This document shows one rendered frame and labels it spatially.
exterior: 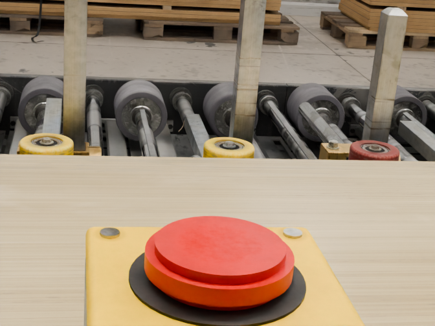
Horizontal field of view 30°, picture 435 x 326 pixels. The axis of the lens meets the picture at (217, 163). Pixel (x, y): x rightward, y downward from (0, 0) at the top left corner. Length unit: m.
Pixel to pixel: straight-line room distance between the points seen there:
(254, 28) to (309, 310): 1.12
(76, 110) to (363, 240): 0.54
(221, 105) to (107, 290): 1.54
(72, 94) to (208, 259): 1.12
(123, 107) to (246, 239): 1.50
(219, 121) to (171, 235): 1.54
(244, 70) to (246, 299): 1.14
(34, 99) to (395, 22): 0.76
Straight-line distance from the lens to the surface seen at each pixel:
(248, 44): 1.32
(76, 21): 1.29
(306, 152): 1.54
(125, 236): 0.24
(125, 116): 1.72
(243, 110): 1.35
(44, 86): 1.72
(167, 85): 1.87
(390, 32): 1.38
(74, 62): 1.30
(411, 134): 1.75
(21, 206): 1.04
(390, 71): 1.40
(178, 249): 0.21
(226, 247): 0.22
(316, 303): 0.22
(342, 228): 1.04
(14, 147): 1.71
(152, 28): 6.16
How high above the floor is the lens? 1.33
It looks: 21 degrees down
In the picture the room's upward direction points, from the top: 5 degrees clockwise
